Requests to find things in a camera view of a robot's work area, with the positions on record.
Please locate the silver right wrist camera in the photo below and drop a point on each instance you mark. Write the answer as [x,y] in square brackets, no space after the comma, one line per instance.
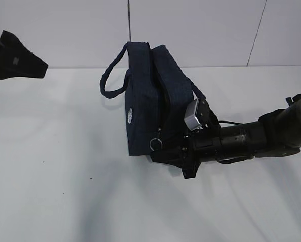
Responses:
[198,115]

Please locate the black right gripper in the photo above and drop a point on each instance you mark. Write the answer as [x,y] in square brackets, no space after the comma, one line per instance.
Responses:
[188,157]

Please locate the navy blue lunch bag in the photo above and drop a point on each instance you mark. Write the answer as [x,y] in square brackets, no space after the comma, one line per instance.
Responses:
[157,94]

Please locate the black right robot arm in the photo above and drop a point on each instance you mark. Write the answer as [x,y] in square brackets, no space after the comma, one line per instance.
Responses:
[276,134]

